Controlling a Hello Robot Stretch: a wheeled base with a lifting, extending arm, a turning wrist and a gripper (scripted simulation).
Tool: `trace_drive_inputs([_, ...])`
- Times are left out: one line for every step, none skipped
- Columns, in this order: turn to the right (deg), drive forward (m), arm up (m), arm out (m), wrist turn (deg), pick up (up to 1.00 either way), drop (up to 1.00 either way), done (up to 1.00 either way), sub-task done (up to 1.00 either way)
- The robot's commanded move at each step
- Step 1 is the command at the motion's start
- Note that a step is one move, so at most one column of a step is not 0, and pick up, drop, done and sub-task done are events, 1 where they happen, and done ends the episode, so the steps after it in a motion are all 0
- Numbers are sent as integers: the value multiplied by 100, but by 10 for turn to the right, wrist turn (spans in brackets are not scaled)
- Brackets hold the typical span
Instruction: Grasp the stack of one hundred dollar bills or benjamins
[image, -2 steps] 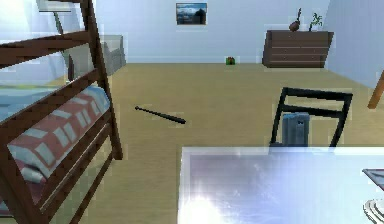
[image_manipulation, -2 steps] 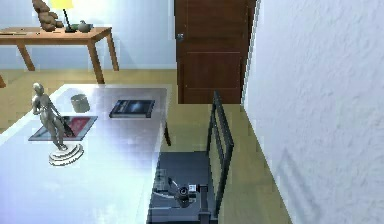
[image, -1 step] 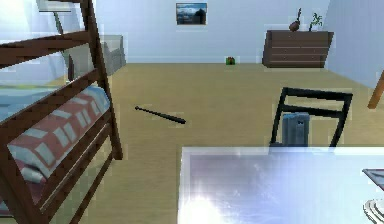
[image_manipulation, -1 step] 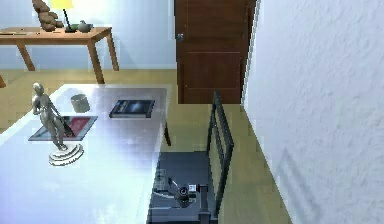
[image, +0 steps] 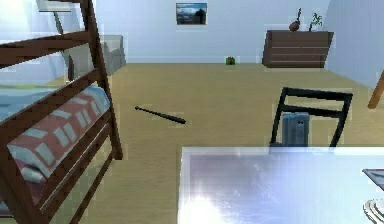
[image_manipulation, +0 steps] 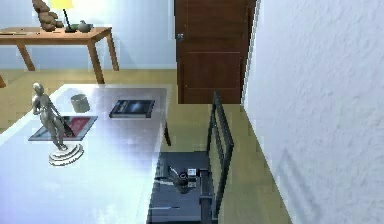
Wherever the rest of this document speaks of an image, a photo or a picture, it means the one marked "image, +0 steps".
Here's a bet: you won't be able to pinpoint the black baseball bat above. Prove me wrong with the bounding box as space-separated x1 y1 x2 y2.
134 105 187 125

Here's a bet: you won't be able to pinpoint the shiny grey table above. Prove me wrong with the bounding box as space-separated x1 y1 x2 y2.
177 145 384 224

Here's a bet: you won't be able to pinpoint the brown wooden bunk bed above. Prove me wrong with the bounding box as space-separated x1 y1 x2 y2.
0 0 124 224

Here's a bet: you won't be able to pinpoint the framed blue landscape picture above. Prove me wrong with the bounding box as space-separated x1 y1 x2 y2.
175 2 208 26

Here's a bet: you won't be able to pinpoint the brown wooden chest of drawers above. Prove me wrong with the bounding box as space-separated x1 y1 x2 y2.
261 29 335 69

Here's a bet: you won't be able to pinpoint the black frame chair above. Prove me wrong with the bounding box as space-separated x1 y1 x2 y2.
269 86 354 148

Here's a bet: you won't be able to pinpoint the grey armchair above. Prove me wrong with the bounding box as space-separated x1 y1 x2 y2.
68 34 127 81

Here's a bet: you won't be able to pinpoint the brown wooden leg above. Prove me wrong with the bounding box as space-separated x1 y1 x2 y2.
367 70 384 110

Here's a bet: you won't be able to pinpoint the grey flat book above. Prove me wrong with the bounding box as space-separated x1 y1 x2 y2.
362 168 384 192

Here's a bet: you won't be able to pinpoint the grey blue box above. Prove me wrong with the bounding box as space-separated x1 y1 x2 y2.
281 112 311 148

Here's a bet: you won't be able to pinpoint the white stacked plates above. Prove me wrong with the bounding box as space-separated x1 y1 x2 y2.
362 198 384 224

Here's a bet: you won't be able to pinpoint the brown round vase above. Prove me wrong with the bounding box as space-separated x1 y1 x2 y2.
288 7 303 33

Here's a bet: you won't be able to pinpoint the small green house plant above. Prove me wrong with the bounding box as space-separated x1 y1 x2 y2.
308 12 324 33

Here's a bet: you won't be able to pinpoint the red white checked blanket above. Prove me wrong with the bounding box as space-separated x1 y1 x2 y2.
7 85 111 188

